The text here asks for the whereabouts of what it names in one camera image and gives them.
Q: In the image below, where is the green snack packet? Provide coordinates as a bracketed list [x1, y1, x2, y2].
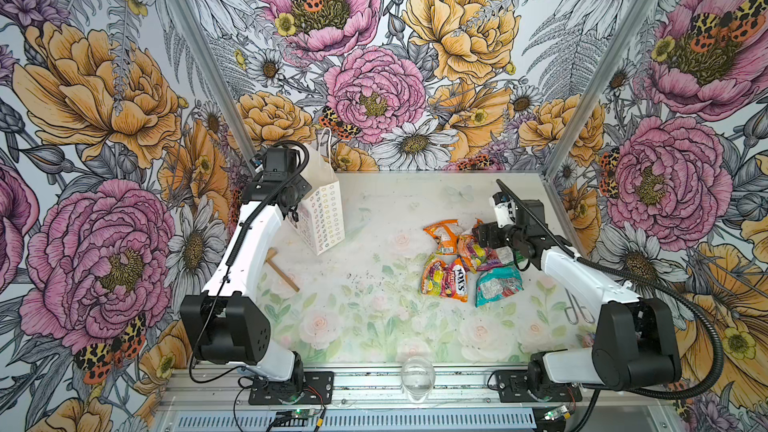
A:
[495, 246, 517, 265]

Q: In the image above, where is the white printed paper bag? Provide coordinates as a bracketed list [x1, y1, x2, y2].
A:
[291, 128, 345, 255]

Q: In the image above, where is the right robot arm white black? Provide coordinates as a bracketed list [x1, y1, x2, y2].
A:
[473, 187, 682, 393]

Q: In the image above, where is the teal snack packet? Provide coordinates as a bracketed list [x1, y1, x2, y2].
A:
[475, 265, 524, 307]

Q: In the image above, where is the aluminium front rail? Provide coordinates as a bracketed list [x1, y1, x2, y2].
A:
[157, 365, 667, 432]

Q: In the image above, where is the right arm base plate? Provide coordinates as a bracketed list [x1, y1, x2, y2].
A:
[486, 369, 583, 403]

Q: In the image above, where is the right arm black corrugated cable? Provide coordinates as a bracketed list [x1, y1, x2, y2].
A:
[495, 178, 726, 402]

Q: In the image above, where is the orange snack packet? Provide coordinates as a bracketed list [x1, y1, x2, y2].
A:
[423, 219, 462, 255]

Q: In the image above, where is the clear glass bowl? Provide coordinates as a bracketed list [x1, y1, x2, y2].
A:
[400, 356, 436, 403]

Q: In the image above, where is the Fox's candy packet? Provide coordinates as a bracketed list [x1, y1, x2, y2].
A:
[457, 219, 504, 273]
[421, 253, 469, 302]

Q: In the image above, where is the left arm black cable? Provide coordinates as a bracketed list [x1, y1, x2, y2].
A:
[188, 140, 311, 385]

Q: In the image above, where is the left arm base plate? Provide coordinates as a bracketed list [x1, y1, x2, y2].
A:
[248, 372, 335, 406]

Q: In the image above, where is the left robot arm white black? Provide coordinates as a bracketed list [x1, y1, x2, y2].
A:
[180, 140, 311, 383]

